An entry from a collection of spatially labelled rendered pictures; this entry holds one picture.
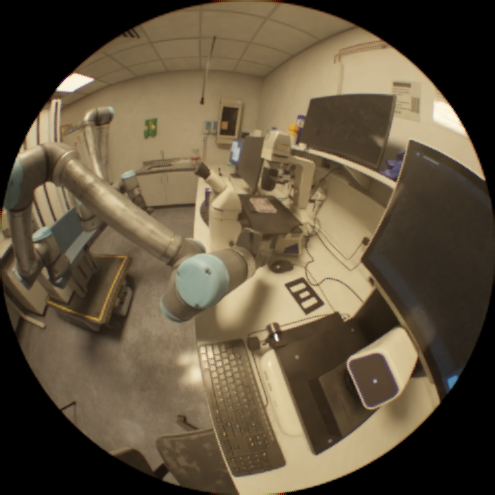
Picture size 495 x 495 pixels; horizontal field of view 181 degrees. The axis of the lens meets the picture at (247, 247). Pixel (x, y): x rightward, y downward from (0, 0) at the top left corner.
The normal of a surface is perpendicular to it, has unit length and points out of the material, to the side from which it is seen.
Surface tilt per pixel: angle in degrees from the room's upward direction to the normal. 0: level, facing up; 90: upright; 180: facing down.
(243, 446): 5
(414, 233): 93
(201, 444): 0
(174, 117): 90
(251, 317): 0
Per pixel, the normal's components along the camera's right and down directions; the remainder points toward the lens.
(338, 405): 0.13, -0.77
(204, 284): -0.36, 0.07
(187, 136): 0.25, 0.63
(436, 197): -0.97, 0.09
